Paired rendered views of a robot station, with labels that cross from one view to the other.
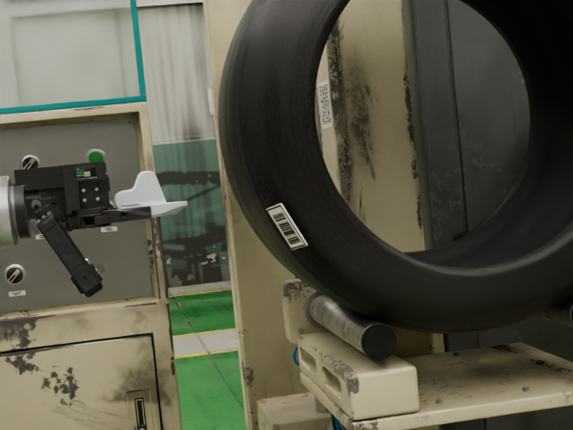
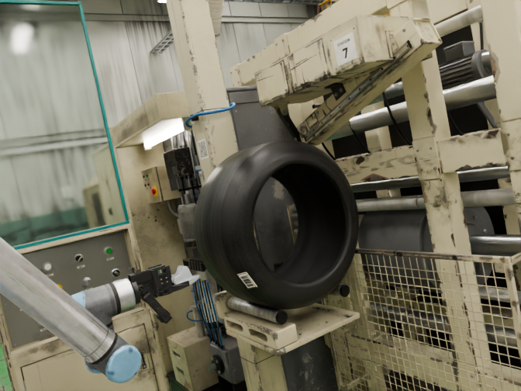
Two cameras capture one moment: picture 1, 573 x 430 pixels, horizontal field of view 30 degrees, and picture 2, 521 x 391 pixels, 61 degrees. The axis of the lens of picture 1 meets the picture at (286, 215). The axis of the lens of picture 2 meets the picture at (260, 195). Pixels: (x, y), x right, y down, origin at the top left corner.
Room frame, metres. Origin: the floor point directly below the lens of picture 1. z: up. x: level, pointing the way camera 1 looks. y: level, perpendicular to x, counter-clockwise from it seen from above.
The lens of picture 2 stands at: (0.00, 0.43, 1.38)
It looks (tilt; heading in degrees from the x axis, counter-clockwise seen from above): 3 degrees down; 338
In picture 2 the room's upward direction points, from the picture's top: 11 degrees counter-clockwise
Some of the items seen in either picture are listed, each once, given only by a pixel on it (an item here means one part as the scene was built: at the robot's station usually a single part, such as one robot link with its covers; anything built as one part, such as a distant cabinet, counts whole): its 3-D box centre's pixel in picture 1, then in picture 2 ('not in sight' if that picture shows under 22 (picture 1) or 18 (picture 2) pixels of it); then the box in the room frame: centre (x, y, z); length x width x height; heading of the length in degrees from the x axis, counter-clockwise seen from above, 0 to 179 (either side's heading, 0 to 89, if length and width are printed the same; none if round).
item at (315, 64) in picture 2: not in sight; (325, 67); (1.44, -0.52, 1.71); 0.61 x 0.25 x 0.15; 10
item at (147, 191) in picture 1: (150, 194); (186, 275); (1.35, 0.17, 1.11); 0.09 x 0.03 x 0.06; 100
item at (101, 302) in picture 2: not in sight; (93, 306); (1.32, 0.44, 1.10); 0.12 x 0.09 x 0.10; 100
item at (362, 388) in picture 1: (351, 368); (257, 326); (1.50, -0.07, 0.84); 0.36 x 0.09 x 0.06; 10
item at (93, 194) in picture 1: (65, 199); (151, 284); (1.35, 0.28, 1.12); 0.12 x 0.08 x 0.09; 100
